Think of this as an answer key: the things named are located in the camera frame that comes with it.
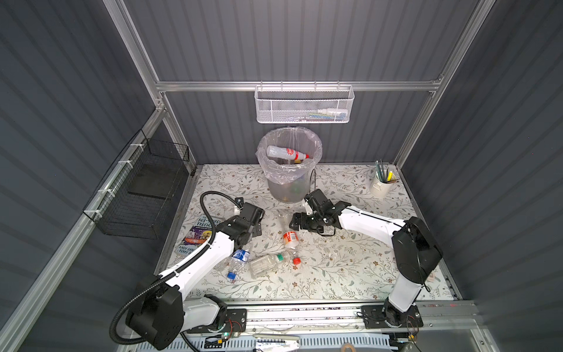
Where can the black wire wall basket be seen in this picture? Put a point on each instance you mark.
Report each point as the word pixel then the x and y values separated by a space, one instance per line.
pixel 143 192

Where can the clear plastic bin liner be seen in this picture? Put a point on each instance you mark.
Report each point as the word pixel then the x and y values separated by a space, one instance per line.
pixel 298 138

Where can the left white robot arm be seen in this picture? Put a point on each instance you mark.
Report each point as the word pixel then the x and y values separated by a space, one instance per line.
pixel 162 309

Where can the water bottle blue label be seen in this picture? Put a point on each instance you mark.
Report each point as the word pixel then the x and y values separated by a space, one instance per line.
pixel 237 263

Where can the white pen holder cup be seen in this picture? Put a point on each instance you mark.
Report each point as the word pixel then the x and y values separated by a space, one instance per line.
pixel 380 189

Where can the treehouse children's book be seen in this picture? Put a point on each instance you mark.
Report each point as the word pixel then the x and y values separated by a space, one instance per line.
pixel 197 235

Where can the grey mesh waste bin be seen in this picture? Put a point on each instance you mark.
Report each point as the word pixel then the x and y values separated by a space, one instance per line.
pixel 290 185

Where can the white glue bottle in basket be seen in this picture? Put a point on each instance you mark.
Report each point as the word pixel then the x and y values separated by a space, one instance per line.
pixel 336 114

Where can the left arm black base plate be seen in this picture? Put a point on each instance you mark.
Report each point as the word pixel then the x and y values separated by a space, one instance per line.
pixel 230 320

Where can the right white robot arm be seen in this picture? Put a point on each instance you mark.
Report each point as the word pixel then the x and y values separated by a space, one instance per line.
pixel 416 252

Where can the clear bottle red label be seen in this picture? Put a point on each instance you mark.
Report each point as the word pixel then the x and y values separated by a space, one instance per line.
pixel 290 237

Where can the white wire wall basket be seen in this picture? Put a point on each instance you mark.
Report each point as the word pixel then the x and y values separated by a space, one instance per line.
pixel 299 104

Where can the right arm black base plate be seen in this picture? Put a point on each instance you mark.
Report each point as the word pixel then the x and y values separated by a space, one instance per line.
pixel 380 316

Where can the square clear bottle green cap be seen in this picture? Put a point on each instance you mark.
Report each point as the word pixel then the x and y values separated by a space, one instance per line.
pixel 265 264

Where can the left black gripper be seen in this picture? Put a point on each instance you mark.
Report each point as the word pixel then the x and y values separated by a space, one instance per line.
pixel 257 230

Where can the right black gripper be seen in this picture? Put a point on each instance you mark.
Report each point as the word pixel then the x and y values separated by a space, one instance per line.
pixel 303 224

